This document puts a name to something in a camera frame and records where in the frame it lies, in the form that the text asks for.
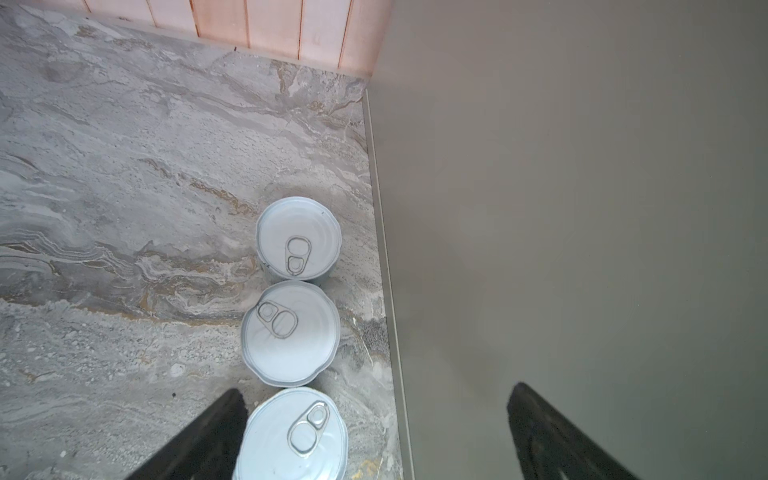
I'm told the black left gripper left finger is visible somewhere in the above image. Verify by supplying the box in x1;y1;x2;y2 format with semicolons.
128;388;248;480

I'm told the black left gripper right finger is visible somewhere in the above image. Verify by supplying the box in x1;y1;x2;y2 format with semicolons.
507;382;637;480

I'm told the left floor can near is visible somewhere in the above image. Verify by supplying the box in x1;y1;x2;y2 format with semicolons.
232;387;349;480

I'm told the floor can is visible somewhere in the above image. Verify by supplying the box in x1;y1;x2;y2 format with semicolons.
241;280;341;388
232;387;349;480
255;196;342;284

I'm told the left floor can middle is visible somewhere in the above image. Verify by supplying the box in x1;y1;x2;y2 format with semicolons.
241;280;341;388

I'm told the left floor can far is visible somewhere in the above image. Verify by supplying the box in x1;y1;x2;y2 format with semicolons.
255;196;342;284

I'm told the grey metal cabinet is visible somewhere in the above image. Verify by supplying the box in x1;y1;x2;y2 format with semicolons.
368;1;767;479

